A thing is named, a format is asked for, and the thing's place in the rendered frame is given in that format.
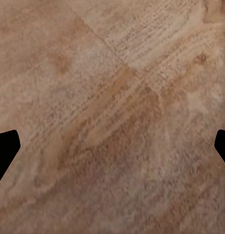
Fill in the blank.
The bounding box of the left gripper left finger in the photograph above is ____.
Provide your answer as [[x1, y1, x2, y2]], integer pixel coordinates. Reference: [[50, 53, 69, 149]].
[[0, 130, 20, 181]]

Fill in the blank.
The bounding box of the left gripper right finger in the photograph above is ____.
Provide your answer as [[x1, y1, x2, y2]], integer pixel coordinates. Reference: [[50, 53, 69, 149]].
[[214, 129, 225, 161]]

